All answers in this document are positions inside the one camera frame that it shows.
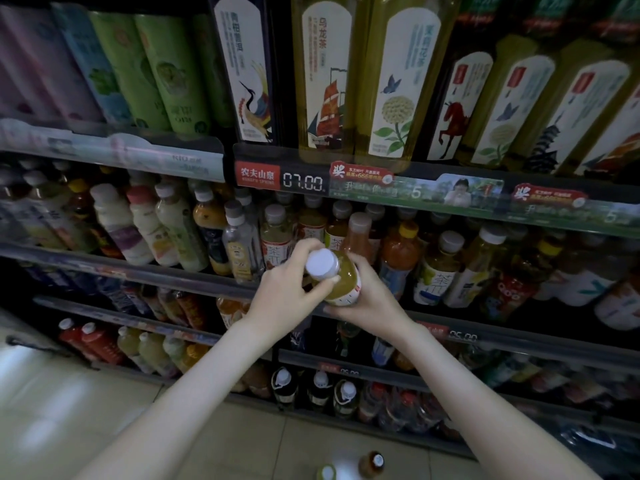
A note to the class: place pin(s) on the person's left hand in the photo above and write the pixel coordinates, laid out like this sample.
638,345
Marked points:
280,299

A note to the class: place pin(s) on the person's right hand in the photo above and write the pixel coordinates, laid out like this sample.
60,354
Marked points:
380,309

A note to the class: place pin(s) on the olive tea bottle red-trim label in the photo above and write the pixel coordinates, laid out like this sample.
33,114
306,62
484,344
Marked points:
347,284

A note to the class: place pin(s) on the row of tea juice bottles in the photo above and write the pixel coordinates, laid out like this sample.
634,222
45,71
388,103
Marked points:
435,274

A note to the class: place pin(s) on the orange tea bottle white cap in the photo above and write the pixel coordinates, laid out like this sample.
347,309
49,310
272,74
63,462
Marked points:
371,465

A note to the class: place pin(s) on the row of red yellow bottles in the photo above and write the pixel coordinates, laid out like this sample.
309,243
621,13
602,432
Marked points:
100,344

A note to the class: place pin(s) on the person's left forearm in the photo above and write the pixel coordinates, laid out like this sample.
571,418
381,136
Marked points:
175,419

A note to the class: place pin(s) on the person's right forearm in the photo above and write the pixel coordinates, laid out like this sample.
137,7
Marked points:
490,419

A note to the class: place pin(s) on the green pictured price label strip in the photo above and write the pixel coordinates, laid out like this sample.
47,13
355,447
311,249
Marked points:
450,192

